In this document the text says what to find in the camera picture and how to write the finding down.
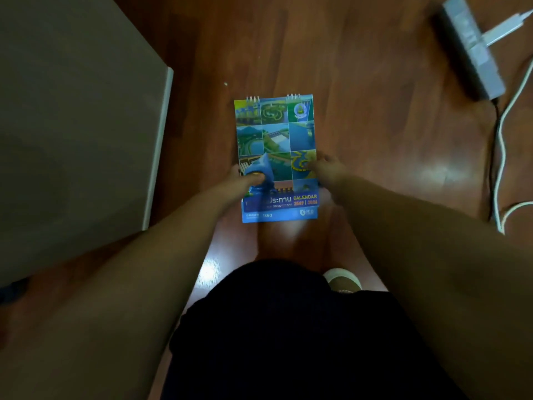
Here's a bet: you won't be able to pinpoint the white cable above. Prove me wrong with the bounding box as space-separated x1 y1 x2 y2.
492 58 533 235

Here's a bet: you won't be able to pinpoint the person's left forearm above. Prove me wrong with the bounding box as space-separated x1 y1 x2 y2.
0 185 247 400

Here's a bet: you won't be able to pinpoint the grey power strip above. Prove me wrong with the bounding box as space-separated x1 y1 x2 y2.
433 0 507 102

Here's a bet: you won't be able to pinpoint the beige wooden table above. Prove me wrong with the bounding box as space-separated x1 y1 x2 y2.
0 0 174 288

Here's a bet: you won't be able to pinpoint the blue spiral photo calendar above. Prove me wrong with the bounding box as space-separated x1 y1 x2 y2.
234 93 320 224

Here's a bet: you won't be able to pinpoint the person's left hand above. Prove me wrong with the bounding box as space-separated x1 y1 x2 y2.
213 163 267 205

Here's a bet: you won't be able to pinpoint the person's right hand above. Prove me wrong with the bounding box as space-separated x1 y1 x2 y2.
309 155 350 205

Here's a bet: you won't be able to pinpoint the black shorts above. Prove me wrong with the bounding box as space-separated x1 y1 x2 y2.
160 258 469 400

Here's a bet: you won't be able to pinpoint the person's slipper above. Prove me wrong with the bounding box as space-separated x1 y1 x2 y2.
323 268 363 294

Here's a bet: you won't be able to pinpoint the black cable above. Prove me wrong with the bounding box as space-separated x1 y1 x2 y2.
487 98 501 221

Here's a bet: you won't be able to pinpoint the white plug adapter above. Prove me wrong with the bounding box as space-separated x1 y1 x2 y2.
482 9 533 47

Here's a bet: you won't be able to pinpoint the person's right forearm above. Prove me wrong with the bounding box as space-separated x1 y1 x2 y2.
333 174 533 400

